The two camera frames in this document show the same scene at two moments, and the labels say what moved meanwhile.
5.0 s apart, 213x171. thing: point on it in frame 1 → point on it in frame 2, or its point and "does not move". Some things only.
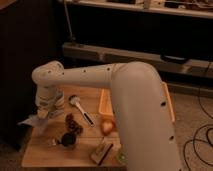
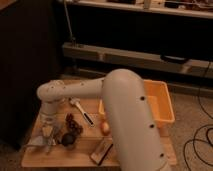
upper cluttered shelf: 187,8 does not move
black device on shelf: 172,59 does not move
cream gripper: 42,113 → 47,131
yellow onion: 107,127 does not move
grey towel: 35,120 → 39,140
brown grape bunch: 72,126 does not move
